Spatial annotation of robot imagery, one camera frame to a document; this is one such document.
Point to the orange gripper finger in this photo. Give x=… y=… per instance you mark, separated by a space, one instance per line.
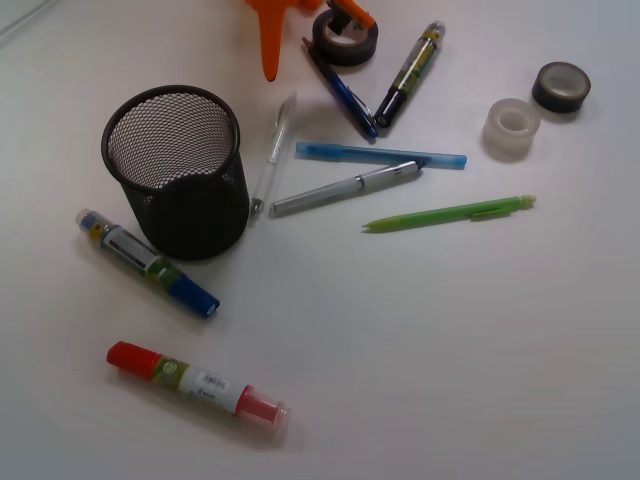
x=343 y=12
x=271 y=14

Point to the dark blue pen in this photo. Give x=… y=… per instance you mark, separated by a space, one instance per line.
x=351 y=103

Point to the clear white pen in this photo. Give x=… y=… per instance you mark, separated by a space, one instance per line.
x=278 y=143

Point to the light blue pen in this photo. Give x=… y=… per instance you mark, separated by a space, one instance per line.
x=370 y=155

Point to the silver white pen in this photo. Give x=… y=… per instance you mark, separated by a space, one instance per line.
x=360 y=184

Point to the green mechanical pencil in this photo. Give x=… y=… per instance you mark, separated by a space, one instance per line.
x=473 y=212

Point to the black mesh pen holder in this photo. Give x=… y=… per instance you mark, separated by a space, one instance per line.
x=175 y=151

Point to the dark tape roll near gripper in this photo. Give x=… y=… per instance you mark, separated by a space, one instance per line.
x=348 y=48

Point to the black cap marker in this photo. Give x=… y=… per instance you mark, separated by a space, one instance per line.
x=407 y=79

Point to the clear tape roll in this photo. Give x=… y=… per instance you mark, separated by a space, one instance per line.
x=509 y=129

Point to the dark tape roll right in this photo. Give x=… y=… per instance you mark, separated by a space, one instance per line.
x=561 y=87

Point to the blue cap marker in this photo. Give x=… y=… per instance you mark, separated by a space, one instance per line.
x=154 y=268

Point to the red cap marker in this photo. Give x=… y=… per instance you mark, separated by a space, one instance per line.
x=203 y=386

